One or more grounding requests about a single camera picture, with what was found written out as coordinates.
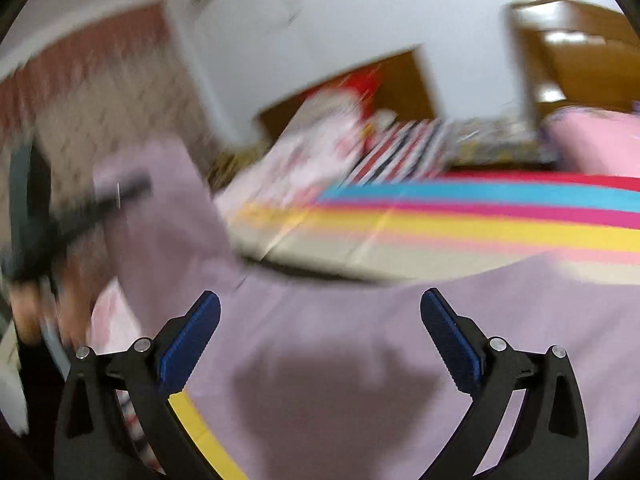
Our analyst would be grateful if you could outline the large glossy wooden headboard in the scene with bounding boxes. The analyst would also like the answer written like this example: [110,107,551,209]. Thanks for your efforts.
[510,0,640,121]

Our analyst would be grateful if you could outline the small dark wooden headboard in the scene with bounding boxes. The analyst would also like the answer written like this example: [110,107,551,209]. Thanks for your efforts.
[257,47,446,136]

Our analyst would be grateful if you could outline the tiger print blanket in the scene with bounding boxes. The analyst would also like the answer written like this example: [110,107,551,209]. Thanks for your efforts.
[207,150,261,186]

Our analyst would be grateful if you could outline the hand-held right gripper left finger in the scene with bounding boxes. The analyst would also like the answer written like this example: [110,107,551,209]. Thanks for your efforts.
[52,290,222,480]

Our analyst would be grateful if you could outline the red embroidered pillow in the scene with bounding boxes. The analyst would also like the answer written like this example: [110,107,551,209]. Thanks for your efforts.
[305,72,386,126]

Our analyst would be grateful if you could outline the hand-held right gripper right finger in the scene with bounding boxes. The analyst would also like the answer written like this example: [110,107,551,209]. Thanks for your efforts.
[420,287,591,480]

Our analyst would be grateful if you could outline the plaid cloth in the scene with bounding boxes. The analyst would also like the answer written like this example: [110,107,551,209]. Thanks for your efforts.
[345,117,451,183]

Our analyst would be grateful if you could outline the pink floral bed sheet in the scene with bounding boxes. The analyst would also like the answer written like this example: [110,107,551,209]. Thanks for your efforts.
[542,105,640,178]

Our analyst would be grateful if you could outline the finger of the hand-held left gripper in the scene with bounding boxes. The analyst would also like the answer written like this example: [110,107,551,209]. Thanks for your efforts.
[47,175,153,248]
[9,142,52,251]

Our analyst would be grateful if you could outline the person's left hand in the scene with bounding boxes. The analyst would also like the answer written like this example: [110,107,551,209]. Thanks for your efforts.
[7,272,93,348]

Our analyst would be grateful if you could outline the brown floral curtain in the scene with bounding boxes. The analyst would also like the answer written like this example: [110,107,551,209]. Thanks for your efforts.
[0,0,241,181]

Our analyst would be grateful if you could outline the cloth-covered nightstand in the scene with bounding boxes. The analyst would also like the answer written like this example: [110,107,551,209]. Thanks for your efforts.
[440,115,551,166]

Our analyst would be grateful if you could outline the rainbow striped blanket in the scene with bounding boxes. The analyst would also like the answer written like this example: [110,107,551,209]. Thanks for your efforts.
[117,170,640,480]

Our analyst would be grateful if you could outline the light purple pants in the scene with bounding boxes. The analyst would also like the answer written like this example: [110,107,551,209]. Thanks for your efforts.
[92,135,640,480]

